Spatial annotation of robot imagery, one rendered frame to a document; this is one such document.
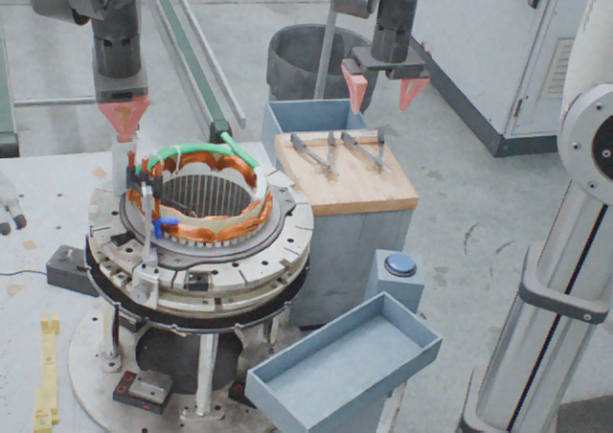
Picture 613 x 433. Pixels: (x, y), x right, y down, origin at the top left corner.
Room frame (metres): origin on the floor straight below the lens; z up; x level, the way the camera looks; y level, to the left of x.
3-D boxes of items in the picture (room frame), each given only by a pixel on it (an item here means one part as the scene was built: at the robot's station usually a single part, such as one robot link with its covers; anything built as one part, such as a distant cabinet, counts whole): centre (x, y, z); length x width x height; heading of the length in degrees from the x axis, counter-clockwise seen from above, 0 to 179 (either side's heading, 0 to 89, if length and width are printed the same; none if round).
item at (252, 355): (0.93, 0.03, 0.85); 0.06 x 0.04 x 0.05; 163
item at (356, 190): (1.19, -0.05, 1.05); 0.20 x 0.19 x 0.02; 23
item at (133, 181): (0.86, 0.20, 1.21); 0.04 x 0.04 x 0.03; 27
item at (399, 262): (0.99, -0.15, 1.04); 0.04 x 0.04 x 0.01
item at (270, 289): (0.85, 0.05, 1.05); 0.09 x 0.04 x 0.01; 117
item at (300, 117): (1.33, 0.01, 0.92); 0.17 x 0.11 x 0.28; 113
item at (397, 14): (1.23, -0.08, 1.34); 0.07 x 0.06 x 0.07; 77
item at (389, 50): (1.23, -0.09, 1.27); 0.10 x 0.07 x 0.07; 113
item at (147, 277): (0.81, 0.18, 1.07); 0.04 x 0.02 x 0.05; 75
